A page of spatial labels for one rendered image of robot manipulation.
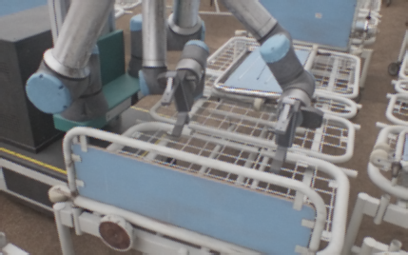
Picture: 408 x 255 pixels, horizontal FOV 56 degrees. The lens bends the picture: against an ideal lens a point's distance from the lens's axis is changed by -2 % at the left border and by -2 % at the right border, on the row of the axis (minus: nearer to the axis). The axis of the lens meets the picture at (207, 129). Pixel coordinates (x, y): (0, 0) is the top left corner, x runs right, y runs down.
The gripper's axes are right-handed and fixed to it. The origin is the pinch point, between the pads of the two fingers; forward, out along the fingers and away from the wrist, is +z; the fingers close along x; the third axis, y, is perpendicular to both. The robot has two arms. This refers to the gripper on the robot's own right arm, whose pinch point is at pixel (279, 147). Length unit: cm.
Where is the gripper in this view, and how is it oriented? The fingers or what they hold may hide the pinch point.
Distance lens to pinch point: 101.6
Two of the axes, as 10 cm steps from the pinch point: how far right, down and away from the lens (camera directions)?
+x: -0.1, -7.7, -6.3
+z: -3.6, 5.9, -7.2
